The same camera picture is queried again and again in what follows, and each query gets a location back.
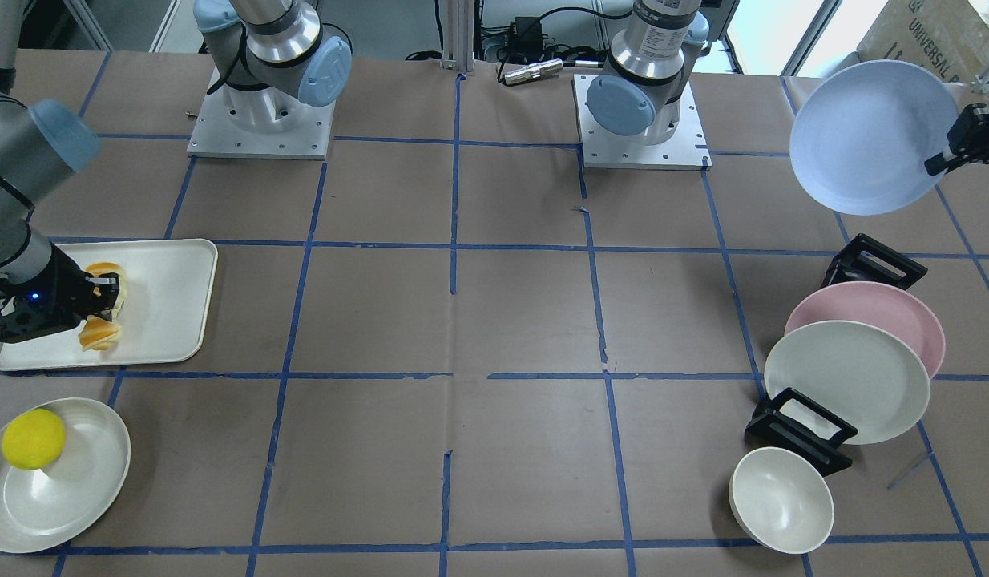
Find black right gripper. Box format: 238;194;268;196
0;246;120;344

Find striped bread loaf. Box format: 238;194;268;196
78;262;128;351

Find blue plate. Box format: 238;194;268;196
789;61;959;216

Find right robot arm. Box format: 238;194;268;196
0;1;353;344

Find pink plate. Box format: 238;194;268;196
784;281;947;377

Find cream lemon plate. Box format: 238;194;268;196
0;397;131;554

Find black plate rack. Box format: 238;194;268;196
746;233;928;476

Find white rectangular tray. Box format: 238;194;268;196
0;240;217;370

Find cardboard box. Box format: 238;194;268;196
857;1;989;82

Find yellow lemon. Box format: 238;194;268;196
1;408;67;470

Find cream bowl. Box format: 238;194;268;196
729;448;834;555

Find silver cylindrical connector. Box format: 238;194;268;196
501;58;564;87

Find black power adapter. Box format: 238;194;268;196
507;16;543;58

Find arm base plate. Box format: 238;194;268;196
187;85;336;160
574;74;712;171

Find black cables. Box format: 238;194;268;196
405;0;672;67

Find aluminium frame post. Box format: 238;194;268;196
438;1;480;77

